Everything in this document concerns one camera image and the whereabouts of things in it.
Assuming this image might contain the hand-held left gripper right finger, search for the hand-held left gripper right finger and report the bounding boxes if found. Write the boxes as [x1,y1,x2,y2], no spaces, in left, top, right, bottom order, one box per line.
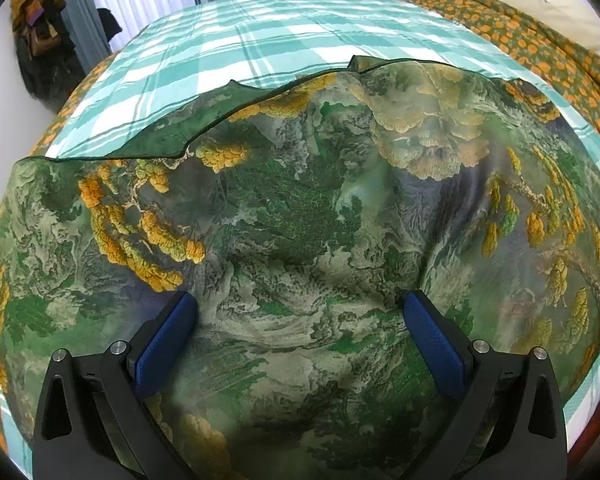
[401,289,567,480]

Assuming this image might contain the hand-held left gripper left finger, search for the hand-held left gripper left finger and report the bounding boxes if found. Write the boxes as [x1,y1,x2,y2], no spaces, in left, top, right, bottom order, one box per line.
[32,290,199,480]

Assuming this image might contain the green landscape print garment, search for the green landscape print garment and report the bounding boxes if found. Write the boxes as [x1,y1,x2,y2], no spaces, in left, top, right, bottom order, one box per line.
[0,55,600,480]

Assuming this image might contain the dark hanging clothes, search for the dark hanging clothes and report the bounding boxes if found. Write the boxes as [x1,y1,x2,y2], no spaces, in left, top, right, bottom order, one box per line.
[10,0,87,114]

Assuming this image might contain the black garment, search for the black garment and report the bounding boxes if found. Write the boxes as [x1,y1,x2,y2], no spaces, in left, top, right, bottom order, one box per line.
[96,7,124,55]

